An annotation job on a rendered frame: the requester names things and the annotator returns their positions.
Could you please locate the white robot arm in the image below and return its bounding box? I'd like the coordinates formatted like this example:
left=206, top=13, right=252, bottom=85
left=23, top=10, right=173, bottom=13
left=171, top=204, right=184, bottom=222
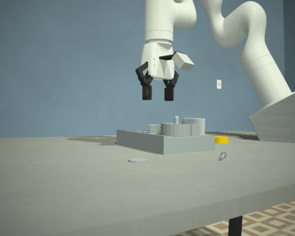
left=145, top=0, right=295, bottom=112

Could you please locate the yellow short cylinder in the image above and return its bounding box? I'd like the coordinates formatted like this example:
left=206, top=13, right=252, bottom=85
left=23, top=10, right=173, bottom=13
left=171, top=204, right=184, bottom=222
left=215, top=136, right=229, bottom=144

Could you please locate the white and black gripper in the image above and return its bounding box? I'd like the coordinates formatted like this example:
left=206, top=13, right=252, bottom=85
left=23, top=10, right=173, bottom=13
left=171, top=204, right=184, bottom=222
left=135, top=41, right=179, bottom=101

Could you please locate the grey toothed gear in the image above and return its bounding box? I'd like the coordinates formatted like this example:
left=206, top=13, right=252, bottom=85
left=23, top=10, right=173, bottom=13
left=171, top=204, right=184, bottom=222
left=148, top=124, right=161, bottom=134

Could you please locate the grey flat round disc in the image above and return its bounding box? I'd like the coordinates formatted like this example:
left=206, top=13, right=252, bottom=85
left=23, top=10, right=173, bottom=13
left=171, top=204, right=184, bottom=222
left=128, top=158, right=148, bottom=163

